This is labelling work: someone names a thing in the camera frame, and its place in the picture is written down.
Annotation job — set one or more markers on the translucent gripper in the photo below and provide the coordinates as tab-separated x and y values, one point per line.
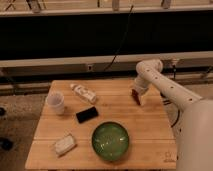
143	99

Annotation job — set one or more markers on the dark red pepper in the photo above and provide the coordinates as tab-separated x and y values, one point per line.
135	96

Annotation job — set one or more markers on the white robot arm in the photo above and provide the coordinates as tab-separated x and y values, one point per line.
195	146

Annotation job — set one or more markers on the black rectangular sponge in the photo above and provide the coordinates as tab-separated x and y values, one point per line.
87	114

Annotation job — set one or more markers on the white plastic cup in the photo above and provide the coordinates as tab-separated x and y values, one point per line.
55	101

